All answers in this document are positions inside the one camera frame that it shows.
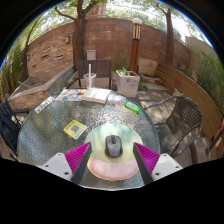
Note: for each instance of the pale stone block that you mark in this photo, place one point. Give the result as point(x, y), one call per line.
point(148, 67)

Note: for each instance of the yellow printed card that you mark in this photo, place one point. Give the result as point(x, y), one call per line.
point(75, 129)

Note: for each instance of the wooden garden lamp post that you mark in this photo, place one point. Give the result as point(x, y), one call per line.
point(135, 50)

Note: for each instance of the black wall lamp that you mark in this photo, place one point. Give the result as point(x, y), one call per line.
point(28, 57)
point(67, 39)

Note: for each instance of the colourful printed leaflet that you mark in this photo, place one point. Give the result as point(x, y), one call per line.
point(69, 94)

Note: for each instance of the brown wicker chair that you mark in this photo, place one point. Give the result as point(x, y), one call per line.
point(181, 121)

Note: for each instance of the slim tree trunk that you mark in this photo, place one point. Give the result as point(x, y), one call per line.
point(169, 40)

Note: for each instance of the clear plastic cup with straw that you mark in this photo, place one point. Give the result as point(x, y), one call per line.
point(89, 80)

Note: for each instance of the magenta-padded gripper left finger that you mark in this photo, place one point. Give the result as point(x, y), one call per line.
point(78, 159)

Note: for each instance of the white book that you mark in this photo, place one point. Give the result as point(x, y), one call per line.
point(96, 96)

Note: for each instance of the pale blue leaflet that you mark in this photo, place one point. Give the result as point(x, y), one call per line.
point(117, 99)

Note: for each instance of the pale concrete planter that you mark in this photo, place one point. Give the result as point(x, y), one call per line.
point(128, 85)

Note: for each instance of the stone raised garden bed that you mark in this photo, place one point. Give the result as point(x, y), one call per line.
point(40, 93)

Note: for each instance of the grey wall utility box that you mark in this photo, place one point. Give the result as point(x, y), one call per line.
point(91, 55)

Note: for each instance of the curved wooden bench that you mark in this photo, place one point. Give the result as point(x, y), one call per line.
point(191, 88)

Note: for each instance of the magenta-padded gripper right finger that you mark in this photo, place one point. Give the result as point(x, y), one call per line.
point(146, 159)

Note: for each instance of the large tree trunk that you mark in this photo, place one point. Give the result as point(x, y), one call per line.
point(79, 40)

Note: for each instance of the dark grey computer mouse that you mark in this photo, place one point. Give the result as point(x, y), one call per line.
point(113, 146)

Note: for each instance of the dark slatted wooden chair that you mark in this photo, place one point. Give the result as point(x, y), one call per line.
point(101, 68)

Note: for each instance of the green and pink mouse pad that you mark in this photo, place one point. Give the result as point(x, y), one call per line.
point(113, 168)

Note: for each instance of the small green packet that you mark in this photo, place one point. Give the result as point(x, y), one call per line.
point(133, 107)

